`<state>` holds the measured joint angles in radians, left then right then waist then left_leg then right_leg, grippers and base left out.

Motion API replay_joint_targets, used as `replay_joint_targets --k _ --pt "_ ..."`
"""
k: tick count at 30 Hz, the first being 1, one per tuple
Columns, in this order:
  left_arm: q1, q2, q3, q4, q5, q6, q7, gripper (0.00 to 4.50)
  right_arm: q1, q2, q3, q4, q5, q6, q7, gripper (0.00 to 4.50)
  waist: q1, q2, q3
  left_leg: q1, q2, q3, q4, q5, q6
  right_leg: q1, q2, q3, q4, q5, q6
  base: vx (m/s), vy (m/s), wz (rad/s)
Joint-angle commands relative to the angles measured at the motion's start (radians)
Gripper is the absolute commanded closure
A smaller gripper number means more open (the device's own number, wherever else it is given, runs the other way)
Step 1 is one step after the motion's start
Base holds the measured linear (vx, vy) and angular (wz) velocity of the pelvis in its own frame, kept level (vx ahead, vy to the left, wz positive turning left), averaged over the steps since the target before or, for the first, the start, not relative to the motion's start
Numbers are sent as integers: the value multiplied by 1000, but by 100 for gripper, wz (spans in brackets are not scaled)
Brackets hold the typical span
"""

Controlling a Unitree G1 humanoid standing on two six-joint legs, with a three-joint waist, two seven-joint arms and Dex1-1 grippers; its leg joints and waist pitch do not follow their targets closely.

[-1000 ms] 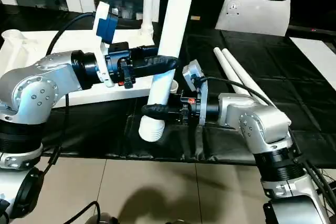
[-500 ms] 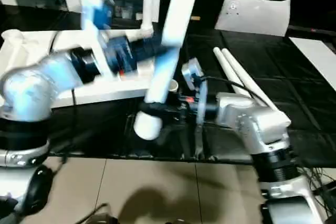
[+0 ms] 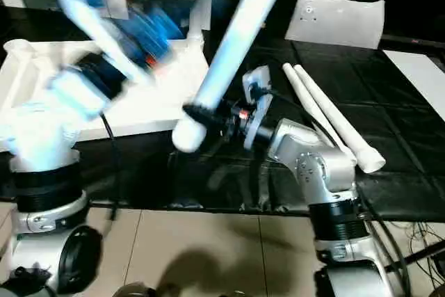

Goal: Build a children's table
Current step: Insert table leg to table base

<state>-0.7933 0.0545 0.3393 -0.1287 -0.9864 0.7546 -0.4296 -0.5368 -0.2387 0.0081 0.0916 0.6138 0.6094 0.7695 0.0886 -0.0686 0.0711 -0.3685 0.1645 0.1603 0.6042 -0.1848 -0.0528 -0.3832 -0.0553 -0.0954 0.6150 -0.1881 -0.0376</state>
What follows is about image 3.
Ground white plastic table top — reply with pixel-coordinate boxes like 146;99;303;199
0;38;211;139

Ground white plastic table leg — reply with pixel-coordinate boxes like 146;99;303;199
281;63;357;167
185;0;211;42
292;64;386;173
171;0;298;154

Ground white plastic bag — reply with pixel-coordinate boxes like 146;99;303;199
284;0;386;51

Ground black work mat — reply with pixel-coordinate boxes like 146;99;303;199
0;5;445;223

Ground flat white board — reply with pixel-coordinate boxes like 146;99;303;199
384;49;445;122

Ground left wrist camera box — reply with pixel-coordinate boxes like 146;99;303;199
43;0;155;89

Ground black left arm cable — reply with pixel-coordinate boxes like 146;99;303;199
97;113;126;223

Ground black floor cables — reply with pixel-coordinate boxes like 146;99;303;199
379;220;445;273

